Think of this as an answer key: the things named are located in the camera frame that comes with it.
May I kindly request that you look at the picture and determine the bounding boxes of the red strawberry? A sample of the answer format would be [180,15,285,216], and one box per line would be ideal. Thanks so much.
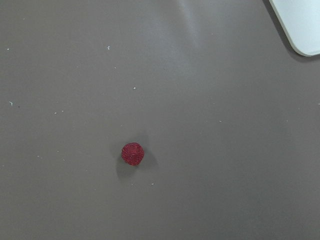
[121,142,145,166]

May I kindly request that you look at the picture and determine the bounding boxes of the cream rabbit tray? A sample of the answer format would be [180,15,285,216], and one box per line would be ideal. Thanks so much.
[269,0,320,57]

